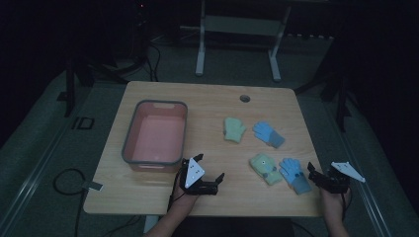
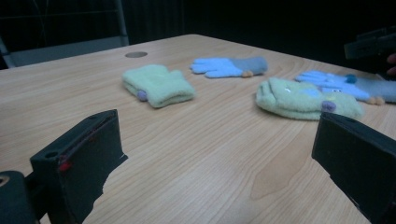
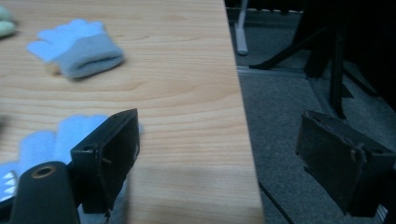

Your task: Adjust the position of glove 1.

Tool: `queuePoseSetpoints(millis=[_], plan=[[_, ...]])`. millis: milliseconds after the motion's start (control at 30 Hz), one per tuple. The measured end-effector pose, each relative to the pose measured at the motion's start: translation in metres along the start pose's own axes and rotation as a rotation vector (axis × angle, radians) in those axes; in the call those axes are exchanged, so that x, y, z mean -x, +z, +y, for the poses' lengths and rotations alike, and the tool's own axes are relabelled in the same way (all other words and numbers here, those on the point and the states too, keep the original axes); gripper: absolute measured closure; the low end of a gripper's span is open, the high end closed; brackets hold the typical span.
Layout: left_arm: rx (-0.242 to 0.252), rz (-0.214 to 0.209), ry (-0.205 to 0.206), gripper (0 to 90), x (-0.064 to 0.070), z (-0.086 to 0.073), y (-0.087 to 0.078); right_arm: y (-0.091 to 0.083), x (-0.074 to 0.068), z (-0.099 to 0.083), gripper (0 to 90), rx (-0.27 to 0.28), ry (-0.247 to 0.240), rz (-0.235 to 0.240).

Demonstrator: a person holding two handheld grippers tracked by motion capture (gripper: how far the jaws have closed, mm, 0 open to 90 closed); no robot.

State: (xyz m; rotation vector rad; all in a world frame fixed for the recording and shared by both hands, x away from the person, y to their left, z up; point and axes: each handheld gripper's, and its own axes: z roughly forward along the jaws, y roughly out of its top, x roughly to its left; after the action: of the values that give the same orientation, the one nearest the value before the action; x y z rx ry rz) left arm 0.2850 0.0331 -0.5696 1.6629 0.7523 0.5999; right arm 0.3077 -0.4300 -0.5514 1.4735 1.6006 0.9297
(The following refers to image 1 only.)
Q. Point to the plain green knit glove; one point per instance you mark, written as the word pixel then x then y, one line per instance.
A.
pixel 234 130

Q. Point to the green knit glove with print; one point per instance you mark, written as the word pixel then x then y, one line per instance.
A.
pixel 263 164

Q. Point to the person's dark clothing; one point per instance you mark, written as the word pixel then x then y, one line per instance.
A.
pixel 230 228

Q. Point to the grey power strip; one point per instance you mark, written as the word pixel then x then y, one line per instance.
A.
pixel 309 37

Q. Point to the person's right hand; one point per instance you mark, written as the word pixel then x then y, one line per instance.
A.
pixel 334 204

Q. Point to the blue knit glove with dots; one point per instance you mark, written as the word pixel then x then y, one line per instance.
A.
pixel 293 173

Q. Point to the plain blue knit glove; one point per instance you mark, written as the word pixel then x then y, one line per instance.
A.
pixel 267 131

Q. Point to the black tripod stand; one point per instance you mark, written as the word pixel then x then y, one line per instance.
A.
pixel 69 89
pixel 342 105

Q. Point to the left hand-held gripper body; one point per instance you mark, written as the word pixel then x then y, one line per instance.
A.
pixel 194 173

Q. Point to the black floor bracket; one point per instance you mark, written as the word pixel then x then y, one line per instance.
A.
pixel 75 123

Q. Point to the white metal desk frame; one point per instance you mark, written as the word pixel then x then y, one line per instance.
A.
pixel 237 25

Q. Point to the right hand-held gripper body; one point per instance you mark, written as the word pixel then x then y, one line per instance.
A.
pixel 336 182

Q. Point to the white table leg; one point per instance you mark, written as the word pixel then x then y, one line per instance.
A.
pixel 150 223

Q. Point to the person's left hand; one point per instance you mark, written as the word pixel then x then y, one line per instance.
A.
pixel 184 200

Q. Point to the grey table grommet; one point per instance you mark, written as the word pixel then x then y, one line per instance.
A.
pixel 244 98

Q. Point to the dark equipment stand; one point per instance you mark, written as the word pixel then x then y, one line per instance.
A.
pixel 142 33

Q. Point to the pink plastic bin grey rim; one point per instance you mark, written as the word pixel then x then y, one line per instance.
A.
pixel 158 138

